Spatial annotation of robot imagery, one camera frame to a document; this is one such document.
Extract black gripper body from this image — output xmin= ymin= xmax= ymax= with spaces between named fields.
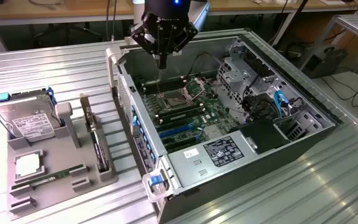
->
xmin=141 ymin=0 xmax=195 ymax=31

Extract black graphics card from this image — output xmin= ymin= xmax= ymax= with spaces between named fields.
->
xmin=78 ymin=93 xmax=110 ymax=175

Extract metal socket cover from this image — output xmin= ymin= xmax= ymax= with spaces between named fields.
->
xmin=181 ymin=78 xmax=210 ymax=99

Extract metal drive cage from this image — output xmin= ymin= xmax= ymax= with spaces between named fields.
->
xmin=217 ymin=38 xmax=279 ymax=94

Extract CPU socket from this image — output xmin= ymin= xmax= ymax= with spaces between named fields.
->
xmin=162 ymin=92 xmax=189 ymax=108

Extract black office chair base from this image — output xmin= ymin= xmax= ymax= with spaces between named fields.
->
xmin=30 ymin=22 xmax=102 ymax=45

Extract wooden desk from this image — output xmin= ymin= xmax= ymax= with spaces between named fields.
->
xmin=0 ymin=0 xmax=358 ymax=20

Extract green motherboard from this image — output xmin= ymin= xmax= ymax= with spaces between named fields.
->
xmin=139 ymin=74 xmax=251 ymax=152

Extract blue expansion slot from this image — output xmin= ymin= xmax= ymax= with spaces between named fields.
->
xmin=158 ymin=125 xmax=193 ymax=139

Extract blue card retainer clips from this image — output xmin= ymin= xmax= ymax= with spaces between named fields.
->
xmin=130 ymin=106 xmax=158 ymax=169

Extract silver chipset heatsink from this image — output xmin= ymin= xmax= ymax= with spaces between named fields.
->
xmin=203 ymin=126 xmax=227 ymax=139

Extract black box on floor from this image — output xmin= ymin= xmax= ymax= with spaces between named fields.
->
xmin=302 ymin=46 xmax=349 ymax=79

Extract black plastic shroud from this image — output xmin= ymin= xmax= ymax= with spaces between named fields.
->
xmin=239 ymin=119 xmax=291 ymax=155

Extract hard disk with blue carrier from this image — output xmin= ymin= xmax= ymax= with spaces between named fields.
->
xmin=0 ymin=87 xmax=65 ymax=143

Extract grey power supply unit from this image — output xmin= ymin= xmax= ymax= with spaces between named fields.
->
xmin=165 ymin=130 xmax=259 ymax=196

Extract grey parts rack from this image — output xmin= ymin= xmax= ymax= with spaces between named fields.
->
xmin=6 ymin=93 xmax=119 ymax=221

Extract green RAM stick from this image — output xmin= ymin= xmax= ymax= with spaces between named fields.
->
xmin=12 ymin=164 xmax=85 ymax=189

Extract open black PC case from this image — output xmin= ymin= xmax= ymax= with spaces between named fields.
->
xmin=105 ymin=28 xmax=343 ymax=224

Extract silver CPU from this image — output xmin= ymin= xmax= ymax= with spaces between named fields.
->
xmin=14 ymin=155 xmax=42 ymax=177

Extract black looped case wire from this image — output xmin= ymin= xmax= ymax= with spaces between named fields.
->
xmin=189 ymin=52 xmax=217 ymax=78

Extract thin hanging cable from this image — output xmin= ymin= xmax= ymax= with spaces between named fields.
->
xmin=111 ymin=0 xmax=117 ymax=42
xmin=105 ymin=0 xmax=111 ymax=42

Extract black cable bundle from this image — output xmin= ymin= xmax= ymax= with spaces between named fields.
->
xmin=241 ymin=93 xmax=279 ymax=122

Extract blue SATA wire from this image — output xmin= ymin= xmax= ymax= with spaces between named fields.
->
xmin=273 ymin=90 xmax=289 ymax=120

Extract aluminium frame table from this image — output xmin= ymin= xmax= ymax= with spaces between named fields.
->
xmin=299 ymin=15 xmax=358 ymax=70

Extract black floor cables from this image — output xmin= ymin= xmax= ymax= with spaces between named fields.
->
xmin=321 ymin=67 xmax=358 ymax=119

